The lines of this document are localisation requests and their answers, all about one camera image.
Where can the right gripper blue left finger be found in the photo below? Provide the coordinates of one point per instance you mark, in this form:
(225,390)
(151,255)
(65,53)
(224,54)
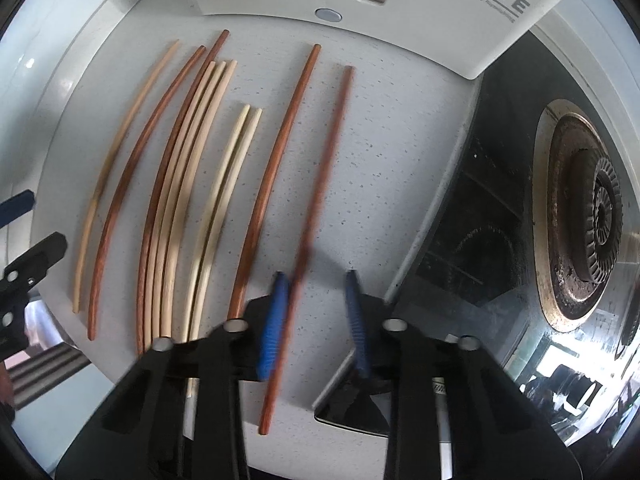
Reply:
(272,329)

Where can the black glass cooktop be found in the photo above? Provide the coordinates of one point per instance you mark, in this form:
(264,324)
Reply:
(475,272)

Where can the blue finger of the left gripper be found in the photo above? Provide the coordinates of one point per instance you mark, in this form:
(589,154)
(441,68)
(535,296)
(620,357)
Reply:
(16,206)

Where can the light bamboo chopstick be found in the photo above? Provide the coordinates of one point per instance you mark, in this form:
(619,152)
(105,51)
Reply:
(154,280)
(181,184)
(222,75)

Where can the gas stove burner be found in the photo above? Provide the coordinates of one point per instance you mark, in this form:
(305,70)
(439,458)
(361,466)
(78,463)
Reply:
(577,213)

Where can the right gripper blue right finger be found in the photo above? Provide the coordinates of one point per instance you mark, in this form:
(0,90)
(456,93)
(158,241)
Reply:
(356,314)

